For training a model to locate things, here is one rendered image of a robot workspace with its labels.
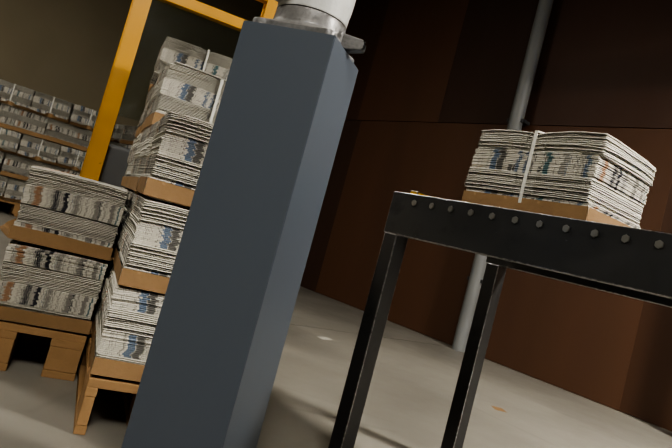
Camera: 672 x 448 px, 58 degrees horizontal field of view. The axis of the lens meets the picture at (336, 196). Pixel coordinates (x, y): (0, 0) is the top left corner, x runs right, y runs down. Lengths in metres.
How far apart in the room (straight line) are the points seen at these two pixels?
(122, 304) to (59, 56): 7.26
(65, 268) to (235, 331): 0.94
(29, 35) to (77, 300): 6.86
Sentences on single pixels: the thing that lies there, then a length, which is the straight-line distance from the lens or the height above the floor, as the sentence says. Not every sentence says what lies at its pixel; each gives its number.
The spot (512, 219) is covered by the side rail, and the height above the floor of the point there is 0.77.
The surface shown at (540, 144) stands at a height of 1.00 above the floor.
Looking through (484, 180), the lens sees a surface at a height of 0.88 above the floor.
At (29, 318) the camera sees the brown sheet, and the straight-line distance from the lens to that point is 2.04.
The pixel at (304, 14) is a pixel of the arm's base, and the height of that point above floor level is 1.04.
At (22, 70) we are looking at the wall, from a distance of 8.63.
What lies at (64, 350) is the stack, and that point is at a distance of 2.07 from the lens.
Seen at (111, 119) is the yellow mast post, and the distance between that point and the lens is 3.30.
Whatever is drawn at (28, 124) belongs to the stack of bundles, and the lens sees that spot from 6.98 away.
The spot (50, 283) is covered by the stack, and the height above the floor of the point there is 0.27.
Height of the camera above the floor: 0.62
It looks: 4 degrees up
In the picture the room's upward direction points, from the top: 15 degrees clockwise
